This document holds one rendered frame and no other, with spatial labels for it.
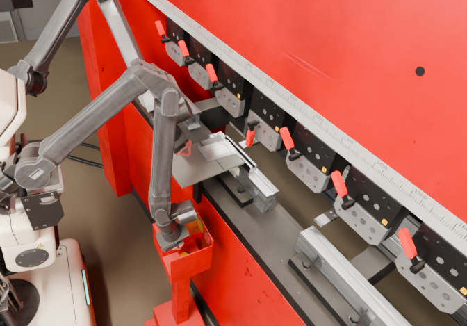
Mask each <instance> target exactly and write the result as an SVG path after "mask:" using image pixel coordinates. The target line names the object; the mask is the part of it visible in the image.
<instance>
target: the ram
mask: <svg viewBox="0 0 467 326"><path fill-rule="evenodd" d="M148 1H149V2H150V3H152V4H153V5H154V6H156V7H157V8H158V9H159V10H160V11H162V12H163V13H164V14H166V15H167V16H168V17H169V18H170V19H172V20H173V21H174V22H176V23H177V24H178V25H179V26H180V27H181V28H183V29H184V30H185V31H187V32H188V33H189V34H191V36H193V37H194V38H195V39H197V40H198V41H199V42H201V43H202V44H203V45H204V46H205V47H206V48H208V49H209V50H210V51H212V52H213V53H214V54H215V55H216V56H218V57H219V58H220V59H222V60H223V61H224V62H225V63H226V64H228V65H229V66H230V67H232V68H233V69H234V70H236V71H237V73H239V74H240V75H241V76H243V77H244V78H245V79H247V80H248V81H249V82H250V83H251V84H253V85H254V86H255V87H257V88H258V89H259V90H260V91H261V92H262V93H264V94H265V95H266V96H268V97H269V98H270V99H271V100H273V101H274V102H275V103H276V104H278V105H279V106H280V107H282V108H283V109H284V110H285V111H286V112H287V113H289V114H290V115H292V116H293V117H294V118H295V119H296V120H297V121H299V122H300V123H301V124H303V125H304V126H305V127H306V128H307V129H309V130H310V131H311V132H313V133H314V134H315V135H316V136H317V137H319V138H320V139H321V140H322V141H324V142H325V143H326V144H328V145H329V146H330V147H331V148H332V149H334V150H335V151H336V152H338V153H339V154H340V155H341V156H342V157H343V158H345V159H346V160H347V161H349V162H350V163H351V164H352V165H353V166H355V167H356V168H357V169H359V170H360V171H361V172H362V173H364V174H365V175H366V176H367V177H369V178H370V179H371V180H372V181H374V182H375V183H376V184H377V185H378V186H380V187H381V188H382V189H384V190H385V191H386V192H387V193H388V194H389V195H391V196H392V197H394V198H395V199H396V200H397V201H398V202H399V203H401V204H402V205H403V206H405V207H406V208H407V209H409V210H410V211H411V212H412V213H413V214H415V215H416V216H417V217H419V218H420V219H421V220H422V221H423V222H425V223H426V224H427V225H429V226H430V227H431V228H432V229H433V230H434V231H436V232H437V233H438V234H440V235H441V236H442V237H444V239H446V240H447V241H448V242H449V243H451V244H452V245H454V246H455V247H456V248H457V249H458V250H459V251H461V252H462V253H463V254H465V255H466V256H467V242H466V241H465V240H464V239H463V238H461V237H460V236H459V235H457V234H456V233H454V232H453V230H451V229H450V228H448V227H447V226H446V225H444V224H443V223H442V222H441V221H440V220H438V219H437V218H435V217H434V216H433V215H432V214H431V213H429V212H428V211H426V210H425V209H424V208H423V207H422V206H420V205H419V204H417V203H416V202H415V201H413V200H412V199H411V198H410V197H409V196H407V195H406V194H404V193H403V192H402V191H401V190H400V189H398V188H397V187H396V186H394V185H393V184H392V183H391V182H389V181H388V180H387V179H385V178H384V177H383V176H382V175H380V174H379V173H378V172H376V171H375V170H374V169H372V168H371V167H370V166H369V165H367V164H366V163H365V162H363V161H362V160H361V159H360V158H359V157H357V156H356V155H354V154H353V153H352V152H351V151H350V150H348V149H347V148H345V147H344V146H343V145H342V144H340V143H339V142H338V141H337V140H335V139H334V138H332V137H331V136H330V135H329V134H328V133H326V132H325V131H323V130H322V129H321V128H320V127H319V126H317V125H316V124H314V123H313V122H312V121H310V119H308V118H307V117H306V116H304V115H303V114H301V113H300V112H299V111H298V110H297V109H295V108H294V107H293V106H291V105H290V104H289V103H288V102H287V101H285V100H284V99H282V98H281V97H280V96H279V95H277V94H276V93H275V92H273V91H272V90H271V89H269V87H267V86H266V85H264V84H263V83H262V82H260V81H259V80H258V79H257V78H256V77H254V76H253V75H251V74H250V73H249V72H248V71H247V70H245V69H244V68H243V67H241V66H240V65H239V64H238V63H236V62H235V61H234V60H232V59H231V58H230V57H228V56H227V55H226V54H225V53H223V52H222V51H220V50H219V49H218V48H217V47H216V46H214V45H213V44H212V43H210V42H209V41H208V40H207V39H206V38H204V37H203V36H201V35H200V34H199V33H198V32H196V31H195V30H194V29H193V28H191V27H190V26H189V25H187V24H186V23H185V22H183V21H182V20H181V19H179V18H178V17H177V16H176V15H175V14H173V13H172V12H170V11H169V10H168V9H167V8H166V7H164V6H163V5H162V4H160V3H159V2H157V0H148ZM167 1H168V2H170V3H171V4H172V5H173V6H175V7H176V8H178V9H179V10H180V11H181V12H183V13H184V14H186V15H187V16H189V18H191V19H192V20H194V21H195V22H197V23H198V24H199V25H200V26H202V27H203V28H205V29H206V30H207V31H208V32H209V33H211V34H212V35H214V36H215V37H216V38H217V39H219V40H220V41H222V42H223V43H225V44H226V45H227V46H228V47H230V48H231V49H233V50H234V51H235V52H236V53H237V54H239V55H240V56H242V57H243V58H244V59H245V60H247V61H248V62H250V63H251V64H253V66H255V67H256V68H258V69H259V70H261V71H262V72H263V73H264V74H266V75H267V76H269V77H270V78H271V79H272V80H273V81H275V82H276V83H278V84H279V85H280V86H281V87H283V88H284V89H286V90H287V91H289V93H291V94H292V95H294V96H295V97H297V98H298V99H299V100H300V101H302V102H303V103H305V104H306V105H307V106H308V107H310V108H311V109H313V110H314V111H315V112H316V113H318V114H319V115H321V116H322V117H323V118H325V119H326V120H327V121H328V122H330V123H331V124H333V125H334V126H335V127H336V128H338V129H339V130H341V131H342V132H343V133H344V134H346V135H347V136H349V137H350V138H351V139H353V140H354V141H355V142H357V143H358V144H359V145H360V146H362V147H363V148H364V149H366V150H367V151H369V152H370V153H371V154H372V155H374V156H375V157H377V158H378V159H379V160H380V161H382V162H383V163H385V164H386V165H387V166H389V167H390V168H391V169H392V170H394V171H395V172H397V173H398V174H399V175H400V176H402V177H403V178H405V179H406V180H407V181H408V182H410V183H411V184H413V185H414V186H415V187H416V188H418V189H419V190H421V191H422V192H423V193H424V194H426V195H427V196H428V197H430V198H431V199H433V200H434V201H435V202H437V203H438V204H440V205H441V206H442V207H443V208H445V209H446V210H447V211H449V212H450V213H451V214H452V215H454V216H455V217H457V218H458V219H460V220H461V221H462V222H463V223H465V224H466V225H467V0H167Z"/></svg>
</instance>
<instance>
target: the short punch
mask: <svg viewBox="0 0 467 326"><path fill-rule="evenodd" d="M228 120H229V123H230V125H231V126H232V127H233V128H234V129H235V130H237V132H238V133H239V134H240V135H241V136H242V137H243V138H245V134H246V133H247V132H248V126H247V120H248V117H244V118H241V117H236V118H235V117H234V116H233V115H232V114H230V113H229V116H228Z"/></svg>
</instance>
